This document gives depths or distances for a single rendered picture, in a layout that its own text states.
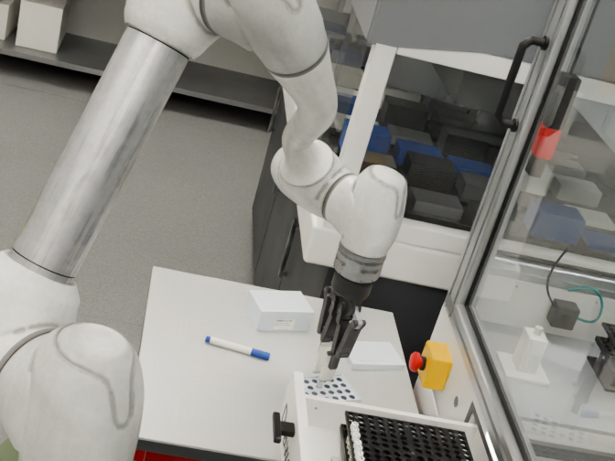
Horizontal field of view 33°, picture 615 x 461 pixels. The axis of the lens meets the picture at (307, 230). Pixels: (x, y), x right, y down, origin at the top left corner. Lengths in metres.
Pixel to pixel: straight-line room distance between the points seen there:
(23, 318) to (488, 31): 1.26
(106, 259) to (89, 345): 2.55
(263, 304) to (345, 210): 0.46
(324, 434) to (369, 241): 0.35
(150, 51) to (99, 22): 4.37
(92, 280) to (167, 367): 1.76
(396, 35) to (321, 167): 0.51
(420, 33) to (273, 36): 0.91
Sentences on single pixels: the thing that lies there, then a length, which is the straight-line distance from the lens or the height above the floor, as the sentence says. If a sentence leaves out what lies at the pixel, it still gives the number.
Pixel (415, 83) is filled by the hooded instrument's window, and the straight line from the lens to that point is 2.34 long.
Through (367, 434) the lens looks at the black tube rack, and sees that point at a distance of 1.78.
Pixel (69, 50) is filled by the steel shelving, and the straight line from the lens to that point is 5.59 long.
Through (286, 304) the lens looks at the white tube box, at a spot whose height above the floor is 0.81.
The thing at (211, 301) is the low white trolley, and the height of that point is 0.76.
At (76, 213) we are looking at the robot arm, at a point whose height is 1.24.
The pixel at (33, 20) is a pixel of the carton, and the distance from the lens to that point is 5.46.
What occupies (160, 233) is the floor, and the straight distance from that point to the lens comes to 4.19.
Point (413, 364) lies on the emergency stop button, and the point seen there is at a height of 0.88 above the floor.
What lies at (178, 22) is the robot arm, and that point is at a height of 1.52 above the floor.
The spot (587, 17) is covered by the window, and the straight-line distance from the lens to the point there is 1.85.
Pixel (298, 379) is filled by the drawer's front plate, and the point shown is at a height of 0.93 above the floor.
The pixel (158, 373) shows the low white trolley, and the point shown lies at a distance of 2.03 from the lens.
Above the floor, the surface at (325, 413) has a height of 0.87.
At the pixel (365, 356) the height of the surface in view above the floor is 0.78.
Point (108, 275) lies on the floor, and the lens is 3.82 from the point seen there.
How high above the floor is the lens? 1.92
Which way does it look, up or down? 25 degrees down
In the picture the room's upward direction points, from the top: 16 degrees clockwise
